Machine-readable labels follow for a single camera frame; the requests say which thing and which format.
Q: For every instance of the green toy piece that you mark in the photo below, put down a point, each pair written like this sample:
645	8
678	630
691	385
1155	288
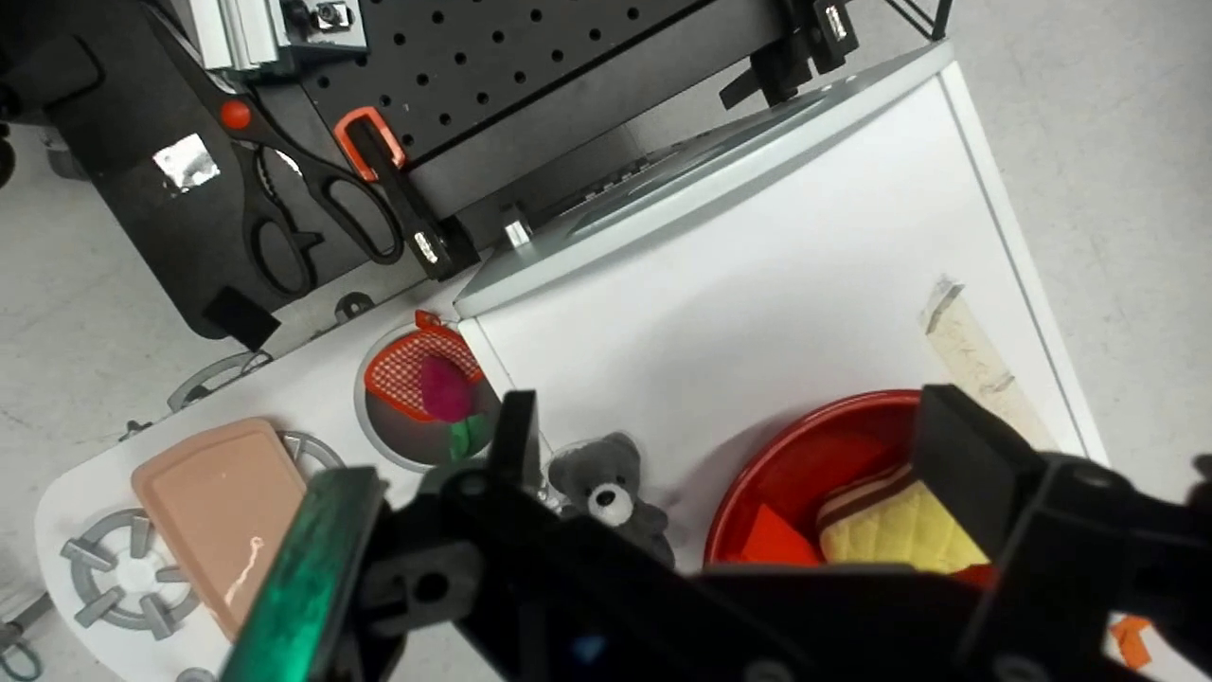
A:
470	440

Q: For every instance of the black scissors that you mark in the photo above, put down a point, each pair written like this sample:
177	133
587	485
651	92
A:
353	208

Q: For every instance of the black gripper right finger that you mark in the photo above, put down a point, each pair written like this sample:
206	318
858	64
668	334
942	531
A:
1034	541

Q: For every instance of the black bracket clamp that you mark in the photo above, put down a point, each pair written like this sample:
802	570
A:
788	56

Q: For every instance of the grey toy burner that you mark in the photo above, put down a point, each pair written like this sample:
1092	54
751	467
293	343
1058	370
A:
101	570

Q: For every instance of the red mesh strainer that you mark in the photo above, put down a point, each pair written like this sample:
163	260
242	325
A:
401	373

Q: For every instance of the red bowl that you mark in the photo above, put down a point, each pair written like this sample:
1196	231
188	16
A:
781	474

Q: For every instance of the magenta toy piece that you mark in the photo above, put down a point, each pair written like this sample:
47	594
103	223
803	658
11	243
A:
448	391

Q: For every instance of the aluminium extrusion rail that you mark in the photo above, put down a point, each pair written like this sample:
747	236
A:
251	25

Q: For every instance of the pink cutting board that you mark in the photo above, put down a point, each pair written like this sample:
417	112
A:
221	515

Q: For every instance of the grey teddy bear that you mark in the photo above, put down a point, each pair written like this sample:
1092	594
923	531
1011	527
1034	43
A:
606	477

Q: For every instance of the white cabinet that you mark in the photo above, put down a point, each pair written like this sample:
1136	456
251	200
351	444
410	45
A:
760	276

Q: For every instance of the black breadboard table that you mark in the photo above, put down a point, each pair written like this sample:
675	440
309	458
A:
505	60

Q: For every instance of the yellow quilted plushy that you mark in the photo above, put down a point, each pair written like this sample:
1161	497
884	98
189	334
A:
904	531

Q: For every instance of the orange floor tape marker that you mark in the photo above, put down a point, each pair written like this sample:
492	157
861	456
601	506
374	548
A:
1129	642

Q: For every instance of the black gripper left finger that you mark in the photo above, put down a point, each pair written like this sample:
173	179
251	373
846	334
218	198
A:
316	579

